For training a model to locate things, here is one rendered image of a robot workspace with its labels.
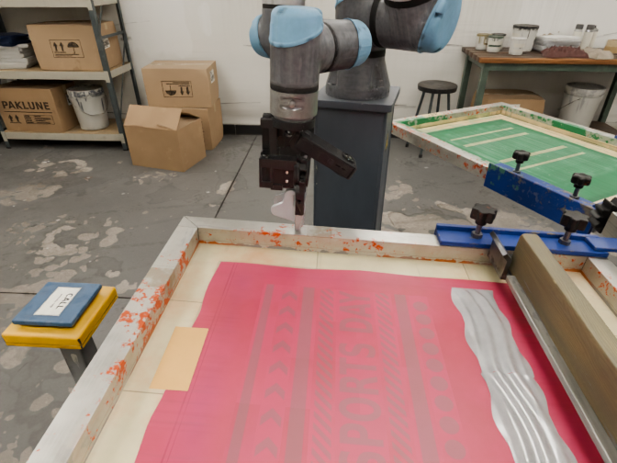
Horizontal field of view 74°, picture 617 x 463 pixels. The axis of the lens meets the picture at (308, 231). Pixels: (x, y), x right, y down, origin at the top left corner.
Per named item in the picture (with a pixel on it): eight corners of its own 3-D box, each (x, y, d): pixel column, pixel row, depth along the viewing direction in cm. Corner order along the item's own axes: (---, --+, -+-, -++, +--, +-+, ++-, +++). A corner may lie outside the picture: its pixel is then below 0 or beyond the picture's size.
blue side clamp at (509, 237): (433, 267, 77) (442, 236, 74) (429, 253, 82) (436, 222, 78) (595, 280, 77) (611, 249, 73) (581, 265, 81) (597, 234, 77)
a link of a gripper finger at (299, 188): (295, 206, 75) (297, 161, 70) (305, 207, 75) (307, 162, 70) (292, 219, 71) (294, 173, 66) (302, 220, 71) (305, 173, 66)
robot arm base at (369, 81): (333, 83, 106) (334, 41, 101) (392, 87, 102) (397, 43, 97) (318, 97, 93) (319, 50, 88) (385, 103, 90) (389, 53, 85)
